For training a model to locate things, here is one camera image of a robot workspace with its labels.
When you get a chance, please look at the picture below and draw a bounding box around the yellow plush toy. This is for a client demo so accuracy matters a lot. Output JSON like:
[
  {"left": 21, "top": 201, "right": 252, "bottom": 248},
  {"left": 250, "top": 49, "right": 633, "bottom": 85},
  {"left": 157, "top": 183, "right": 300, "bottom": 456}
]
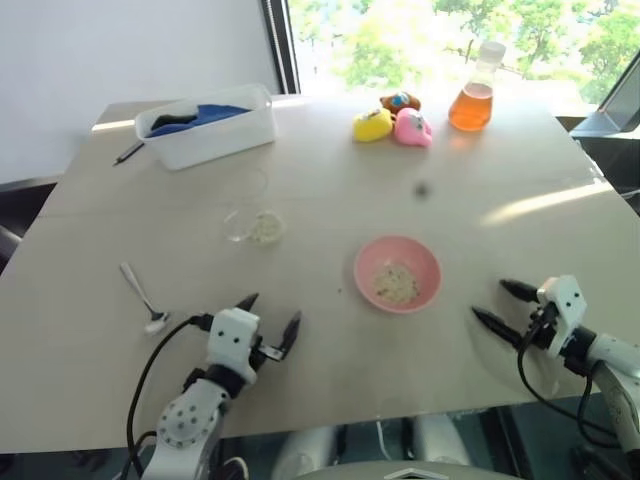
[{"left": 352, "top": 106, "right": 397, "bottom": 145}]

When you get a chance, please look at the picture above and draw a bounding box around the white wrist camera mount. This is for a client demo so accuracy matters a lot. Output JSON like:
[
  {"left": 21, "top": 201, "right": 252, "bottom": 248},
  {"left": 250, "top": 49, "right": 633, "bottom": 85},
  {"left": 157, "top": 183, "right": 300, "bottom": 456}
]
[
  {"left": 535, "top": 274, "right": 588, "bottom": 360},
  {"left": 206, "top": 308, "right": 262, "bottom": 376}
]

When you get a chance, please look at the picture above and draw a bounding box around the dark laptop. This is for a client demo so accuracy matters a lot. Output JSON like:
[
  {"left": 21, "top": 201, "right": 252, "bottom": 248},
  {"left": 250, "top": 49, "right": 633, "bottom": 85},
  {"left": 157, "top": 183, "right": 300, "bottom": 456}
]
[{"left": 569, "top": 49, "right": 640, "bottom": 147}]

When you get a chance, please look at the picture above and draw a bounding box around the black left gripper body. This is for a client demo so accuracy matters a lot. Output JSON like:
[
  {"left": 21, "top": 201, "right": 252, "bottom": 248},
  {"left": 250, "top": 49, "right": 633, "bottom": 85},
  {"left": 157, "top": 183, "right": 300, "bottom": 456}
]
[{"left": 248, "top": 333, "right": 287, "bottom": 374}]

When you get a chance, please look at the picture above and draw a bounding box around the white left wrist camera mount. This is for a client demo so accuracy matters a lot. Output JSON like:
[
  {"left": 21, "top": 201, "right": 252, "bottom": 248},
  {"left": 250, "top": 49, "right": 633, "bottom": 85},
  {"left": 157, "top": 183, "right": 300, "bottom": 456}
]
[{"left": 206, "top": 308, "right": 262, "bottom": 376}]

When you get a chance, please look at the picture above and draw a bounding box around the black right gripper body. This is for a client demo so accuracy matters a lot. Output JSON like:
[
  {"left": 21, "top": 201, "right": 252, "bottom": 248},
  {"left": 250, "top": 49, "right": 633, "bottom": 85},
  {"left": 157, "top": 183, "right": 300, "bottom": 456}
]
[{"left": 521, "top": 298, "right": 559, "bottom": 350}]

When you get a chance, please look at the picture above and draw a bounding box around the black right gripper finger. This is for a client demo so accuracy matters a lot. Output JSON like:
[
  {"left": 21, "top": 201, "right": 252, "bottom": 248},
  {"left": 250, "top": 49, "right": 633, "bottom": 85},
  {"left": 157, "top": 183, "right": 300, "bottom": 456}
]
[
  {"left": 470, "top": 306, "right": 527, "bottom": 348},
  {"left": 499, "top": 278, "right": 540, "bottom": 303}
]

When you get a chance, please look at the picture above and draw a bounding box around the grey rounded shape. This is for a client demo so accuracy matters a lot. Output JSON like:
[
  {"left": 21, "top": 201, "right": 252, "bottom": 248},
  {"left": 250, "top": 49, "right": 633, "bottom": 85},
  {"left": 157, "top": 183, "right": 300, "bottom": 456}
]
[
  {"left": 272, "top": 424, "right": 347, "bottom": 480},
  {"left": 408, "top": 413, "right": 472, "bottom": 474}
]

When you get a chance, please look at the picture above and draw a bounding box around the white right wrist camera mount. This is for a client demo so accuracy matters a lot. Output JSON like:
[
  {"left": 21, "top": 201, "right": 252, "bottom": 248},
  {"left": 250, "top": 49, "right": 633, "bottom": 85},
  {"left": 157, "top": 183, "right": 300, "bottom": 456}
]
[{"left": 535, "top": 274, "right": 588, "bottom": 360}]

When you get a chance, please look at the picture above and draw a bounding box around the white plastic bin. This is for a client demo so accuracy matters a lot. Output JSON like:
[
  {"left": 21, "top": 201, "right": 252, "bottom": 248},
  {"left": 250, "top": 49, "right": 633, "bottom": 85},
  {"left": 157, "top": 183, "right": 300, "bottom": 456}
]
[{"left": 134, "top": 83, "right": 278, "bottom": 172}]

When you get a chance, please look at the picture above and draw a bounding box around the dark pen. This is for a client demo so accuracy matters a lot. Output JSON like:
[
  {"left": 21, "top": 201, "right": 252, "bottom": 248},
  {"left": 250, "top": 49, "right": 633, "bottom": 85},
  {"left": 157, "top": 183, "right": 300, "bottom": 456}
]
[{"left": 112, "top": 141, "right": 147, "bottom": 167}]

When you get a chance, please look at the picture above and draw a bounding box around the glass flask with orange liquid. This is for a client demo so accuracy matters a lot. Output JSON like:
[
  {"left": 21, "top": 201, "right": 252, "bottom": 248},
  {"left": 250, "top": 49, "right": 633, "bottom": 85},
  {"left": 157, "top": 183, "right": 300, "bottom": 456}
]
[{"left": 448, "top": 41, "right": 508, "bottom": 133}]

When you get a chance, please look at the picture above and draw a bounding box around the clear glass cup with handle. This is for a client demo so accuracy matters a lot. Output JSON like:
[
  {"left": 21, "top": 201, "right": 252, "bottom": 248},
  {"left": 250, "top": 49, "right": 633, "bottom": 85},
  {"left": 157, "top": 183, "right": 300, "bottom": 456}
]
[{"left": 222, "top": 167, "right": 289, "bottom": 248}]

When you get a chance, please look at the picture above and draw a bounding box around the pink plush toy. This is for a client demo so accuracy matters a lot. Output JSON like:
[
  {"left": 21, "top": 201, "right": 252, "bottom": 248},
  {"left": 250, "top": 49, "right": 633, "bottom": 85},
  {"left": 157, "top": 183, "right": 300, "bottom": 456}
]
[{"left": 392, "top": 107, "right": 435, "bottom": 148}]

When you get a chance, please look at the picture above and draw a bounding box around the metal spoon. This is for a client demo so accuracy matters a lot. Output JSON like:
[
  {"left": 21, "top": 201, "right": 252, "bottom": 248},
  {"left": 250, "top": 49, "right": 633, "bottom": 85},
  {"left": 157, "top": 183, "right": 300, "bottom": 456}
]
[{"left": 118, "top": 262, "right": 173, "bottom": 336}]

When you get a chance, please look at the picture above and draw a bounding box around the blue cloth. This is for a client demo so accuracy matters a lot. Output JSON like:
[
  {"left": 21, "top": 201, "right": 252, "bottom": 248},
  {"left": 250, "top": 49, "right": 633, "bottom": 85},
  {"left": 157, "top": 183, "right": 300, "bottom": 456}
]
[{"left": 148, "top": 102, "right": 254, "bottom": 139}]

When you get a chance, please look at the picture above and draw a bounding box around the black window frame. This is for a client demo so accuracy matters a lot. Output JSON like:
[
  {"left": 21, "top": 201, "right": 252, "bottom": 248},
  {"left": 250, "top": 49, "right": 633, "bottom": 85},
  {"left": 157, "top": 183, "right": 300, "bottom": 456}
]
[{"left": 271, "top": 0, "right": 302, "bottom": 96}]

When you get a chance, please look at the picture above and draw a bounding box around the pink bowl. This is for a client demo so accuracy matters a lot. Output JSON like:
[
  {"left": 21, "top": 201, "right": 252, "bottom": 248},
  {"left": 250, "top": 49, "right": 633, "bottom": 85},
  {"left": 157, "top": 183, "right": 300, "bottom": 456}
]
[{"left": 353, "top": 235, "right": 444, "bottom": 316}]

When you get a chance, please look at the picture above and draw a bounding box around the brown plush toy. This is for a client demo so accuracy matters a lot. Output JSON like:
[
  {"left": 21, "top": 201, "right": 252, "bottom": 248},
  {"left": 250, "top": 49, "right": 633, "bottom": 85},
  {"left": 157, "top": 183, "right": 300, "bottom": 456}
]
[{"left": 378, "top": 90, "right": 423, "bottom": 113}]

